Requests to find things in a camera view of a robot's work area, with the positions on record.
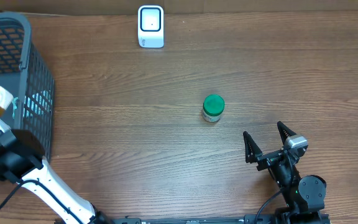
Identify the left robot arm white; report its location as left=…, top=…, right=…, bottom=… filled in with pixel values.
left=0, top=86, right=112, bottom=223

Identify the green lid jar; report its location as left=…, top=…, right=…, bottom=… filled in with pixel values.
left=201, top=95, right=225, bottom=123

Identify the grey plastic basket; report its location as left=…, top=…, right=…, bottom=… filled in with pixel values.
left=0, top=12, right=55, bottom=158

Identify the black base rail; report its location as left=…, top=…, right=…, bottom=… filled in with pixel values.
left=54, top=214, right=331, bottom=224

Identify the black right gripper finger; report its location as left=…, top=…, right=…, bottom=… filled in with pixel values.
left=277, top=121, right=296, bottom=144
left=243, top=131, right=263, bottom=163

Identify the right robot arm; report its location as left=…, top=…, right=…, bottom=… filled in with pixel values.
left=243, top=121, right=331, bottom=224

